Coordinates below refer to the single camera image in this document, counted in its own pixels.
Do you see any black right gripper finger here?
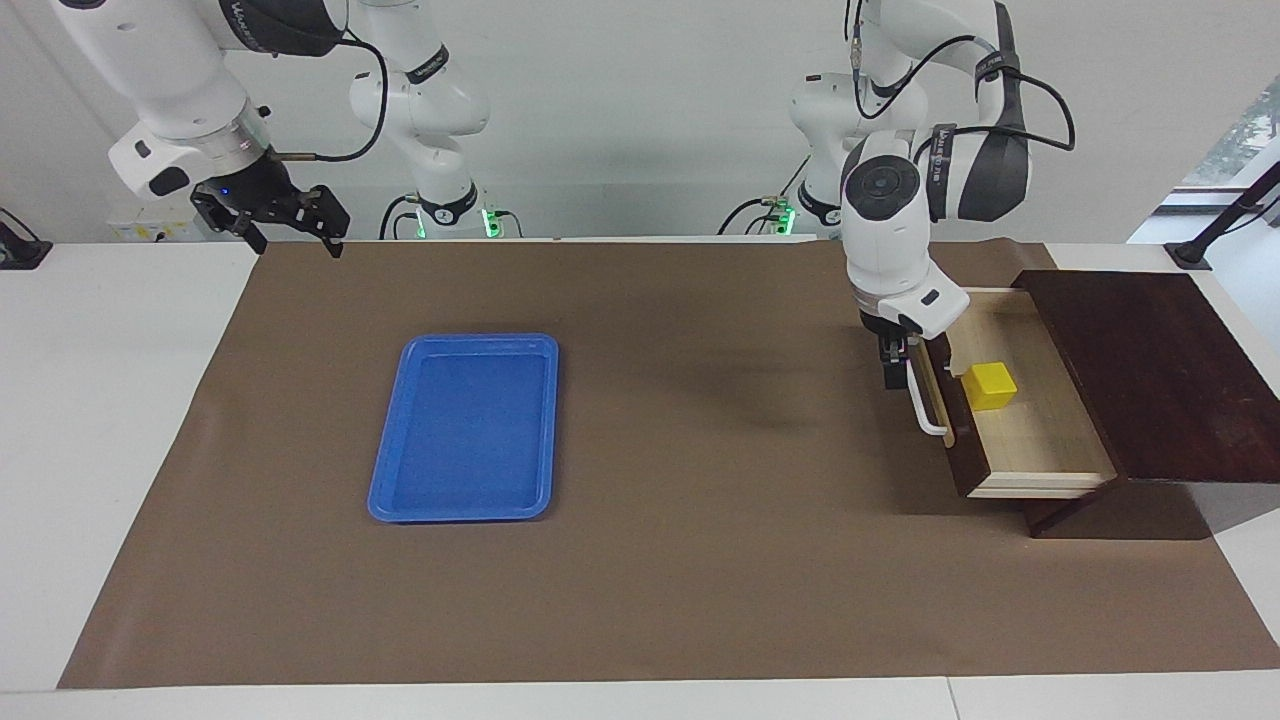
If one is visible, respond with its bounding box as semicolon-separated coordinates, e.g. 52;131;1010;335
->
296;183;352;260
226;208;271;257

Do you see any white drawer handle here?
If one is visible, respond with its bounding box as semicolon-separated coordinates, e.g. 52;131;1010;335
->
905;340;951;439

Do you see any yellow cube block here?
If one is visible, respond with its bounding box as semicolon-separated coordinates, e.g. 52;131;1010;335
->
961;361;1019;412

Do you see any dark wooden drawer cabinet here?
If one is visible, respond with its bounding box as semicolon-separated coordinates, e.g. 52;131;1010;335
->
1012;268;1280;541

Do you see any white box with yellow label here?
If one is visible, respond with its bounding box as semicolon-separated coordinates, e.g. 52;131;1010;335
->
105;205;216;244

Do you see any black clamp stand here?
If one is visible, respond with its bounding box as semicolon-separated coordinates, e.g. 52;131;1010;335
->
0;207;53;271
1165;160;1280;273

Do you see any blue plastic tray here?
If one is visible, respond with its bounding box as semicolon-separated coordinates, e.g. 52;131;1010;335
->
366;333;559;525

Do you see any brown table mat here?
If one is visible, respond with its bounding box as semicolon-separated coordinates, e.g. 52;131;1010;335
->
57;240;1280;691

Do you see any window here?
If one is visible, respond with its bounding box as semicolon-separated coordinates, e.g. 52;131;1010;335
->
1180;75;1280;191

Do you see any black base cable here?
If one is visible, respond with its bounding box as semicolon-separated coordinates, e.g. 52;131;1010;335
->
378;193;421;241
717;196;791;237

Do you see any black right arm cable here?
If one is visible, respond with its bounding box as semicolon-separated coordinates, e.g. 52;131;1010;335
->
265;28;392;164

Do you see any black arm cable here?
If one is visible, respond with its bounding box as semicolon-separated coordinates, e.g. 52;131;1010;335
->
265;28;392;164
848;0;1077;153

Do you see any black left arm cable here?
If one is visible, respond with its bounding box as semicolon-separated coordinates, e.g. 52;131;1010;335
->
848;0;1077;153

